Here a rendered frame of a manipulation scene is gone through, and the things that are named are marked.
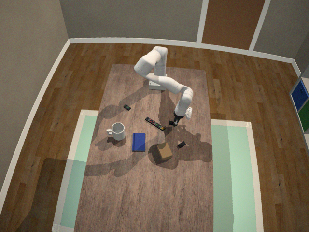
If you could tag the blue notebook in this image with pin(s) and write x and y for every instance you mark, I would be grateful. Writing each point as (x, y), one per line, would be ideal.
(138, 143)

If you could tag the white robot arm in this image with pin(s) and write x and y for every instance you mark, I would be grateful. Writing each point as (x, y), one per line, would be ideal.
(150, 61)

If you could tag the tan rectangular box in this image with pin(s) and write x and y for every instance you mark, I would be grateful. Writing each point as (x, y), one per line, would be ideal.
(164, 151)

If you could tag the grey mug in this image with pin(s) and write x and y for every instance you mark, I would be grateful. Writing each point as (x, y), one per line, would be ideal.
(117, 128)

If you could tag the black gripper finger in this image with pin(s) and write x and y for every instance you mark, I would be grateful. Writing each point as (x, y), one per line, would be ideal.
(175, 122)

